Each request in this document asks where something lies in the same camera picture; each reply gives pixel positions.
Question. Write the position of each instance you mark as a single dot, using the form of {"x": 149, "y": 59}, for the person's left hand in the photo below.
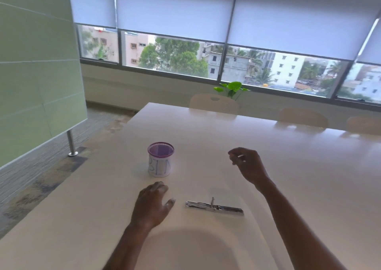
{"x": 147, "y": 208}

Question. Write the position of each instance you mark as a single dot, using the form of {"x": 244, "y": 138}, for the person's right hand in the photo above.
{"x": 253, "y": 167}

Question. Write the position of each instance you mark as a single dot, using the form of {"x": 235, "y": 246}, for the person's left thumb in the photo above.
{"x": 169, "y": 206}

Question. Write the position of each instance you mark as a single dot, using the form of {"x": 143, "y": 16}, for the person's right fingers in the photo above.
{"x": 236, "y": 151}

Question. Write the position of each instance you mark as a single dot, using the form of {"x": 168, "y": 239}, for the person's right forearm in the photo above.
{"x": 294, "y": 228}

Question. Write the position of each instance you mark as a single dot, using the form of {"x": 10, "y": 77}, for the person's left forearm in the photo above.
{"x": 126, "y": 249}

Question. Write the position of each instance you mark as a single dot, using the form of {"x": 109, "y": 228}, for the purple cup with white label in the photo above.
{"x": 160, "y": 164}

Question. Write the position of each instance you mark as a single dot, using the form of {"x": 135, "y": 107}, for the silver metal latch bolt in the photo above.
{"x": 214, "y": 207}

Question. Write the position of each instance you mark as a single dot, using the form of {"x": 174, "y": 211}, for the beige chair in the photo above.
{"x": 302, "y": 117}
{"x": 364, "y": 125}
{"x": 213, "y": 103}

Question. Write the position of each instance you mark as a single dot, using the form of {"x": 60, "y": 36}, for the green leafy plant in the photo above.
{"x": 233, "y": 87}

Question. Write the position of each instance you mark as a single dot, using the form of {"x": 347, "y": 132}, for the dark framed window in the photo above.
{"x": 175, "y": 56}

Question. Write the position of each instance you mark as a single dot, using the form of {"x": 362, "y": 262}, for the metal board leg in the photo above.
{"x": 71, "y": 143}

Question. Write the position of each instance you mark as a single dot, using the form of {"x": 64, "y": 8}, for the white roller blind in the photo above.
{"x": 92, "y": 1}
{"x": 372, "y": 47}
{"x": 175, "y": 7}
{"x": 297, "y": 19}

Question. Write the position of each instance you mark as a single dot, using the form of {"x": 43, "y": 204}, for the green partition board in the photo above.
{"x": 38, "y": 70}

